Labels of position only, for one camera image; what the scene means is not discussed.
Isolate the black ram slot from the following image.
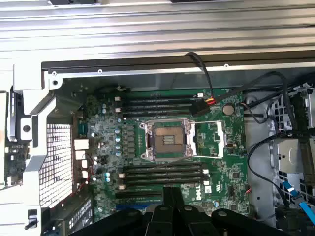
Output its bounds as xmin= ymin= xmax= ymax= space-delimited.
xmin=119 ymin=174 xmax=205 ymax=180
xmin=123 ymin=100 xmax=195 ymax=106
xmin=123 ymin=163 xmax=203 ymax=170
xmin=126 ymin=95 xmax=199 ymax=101
xmin=122 ymin=110 xmax=194 ymax=118
xmin=122 ymin=105 xmax=194 ymax=111
xmin=119 ymin=179 xmax=210 ymax=190
xmin=123 ymin=169 xmax=209 ymax=175

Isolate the blue expansion slot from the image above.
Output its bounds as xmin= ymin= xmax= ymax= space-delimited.
xmin=117 ymin=203 xmax=149 ymax=211

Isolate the long black expansion slot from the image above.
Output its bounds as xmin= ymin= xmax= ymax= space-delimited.
xmin=115 ymin=191 xmax=163 ymax=200

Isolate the green dell motherboard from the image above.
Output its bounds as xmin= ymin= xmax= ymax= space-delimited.
xmin=82 ymin=87 xmax=251 ymax=223

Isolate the grey power supply black label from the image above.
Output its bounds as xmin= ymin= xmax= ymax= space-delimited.
xmin=41 ymin=194 xmax=95 ymax=236

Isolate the cpu socket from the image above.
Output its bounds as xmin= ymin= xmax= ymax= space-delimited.
xmin=139 ymin=118 xmax=194 ymax=163

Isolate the open metal socket cover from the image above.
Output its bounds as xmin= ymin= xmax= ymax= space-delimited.
xmin=190 ymin=120 xmax=226 ymax=160

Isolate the black motherboard power plug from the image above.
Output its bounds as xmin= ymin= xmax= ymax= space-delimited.
xmin=191 ymin=96 xmax=218 ymax=116

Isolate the silver coin battery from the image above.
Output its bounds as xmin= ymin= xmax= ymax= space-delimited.
xmin=222 ymin=103 xmax=234 ymax=116

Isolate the open metal pc case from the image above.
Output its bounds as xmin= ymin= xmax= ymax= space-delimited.
xmin=12 ymin=60 xmax=315 ymax=236

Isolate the black case lock latch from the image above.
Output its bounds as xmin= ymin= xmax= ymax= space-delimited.
xmin=24 ymin=208 xmax=39 ymax=231

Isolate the perforated metal drive cage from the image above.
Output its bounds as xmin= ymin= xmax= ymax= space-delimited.
xmin=267 ymin=82 xmax=315 ymax=222

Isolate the black disk drive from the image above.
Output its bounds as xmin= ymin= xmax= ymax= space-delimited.
xmin=6 ymin=86 xmax=25 ymax=143

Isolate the thin wire locking lever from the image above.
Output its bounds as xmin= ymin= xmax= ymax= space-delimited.
xmin=193 ymin=155 xmax=224 ymax=160

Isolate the thin black curved cable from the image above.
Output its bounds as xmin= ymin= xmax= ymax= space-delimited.
xmin=247 ymin=130 xmax=315 ymax=214

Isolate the blue sata wire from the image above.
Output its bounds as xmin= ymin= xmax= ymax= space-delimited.
xmin=297 ymin=200 xmax=315 ymax=223
xmin=282 ymin=180 xmax=300 ymax=197

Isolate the thick black arching cable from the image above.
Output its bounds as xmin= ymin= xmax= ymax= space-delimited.
xmin=185 ymin=51 xmax=216 ymax=100

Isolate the black power cable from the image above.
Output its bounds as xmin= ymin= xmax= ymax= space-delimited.
xmin=214 ymin=70 xmax=300 ymax=135

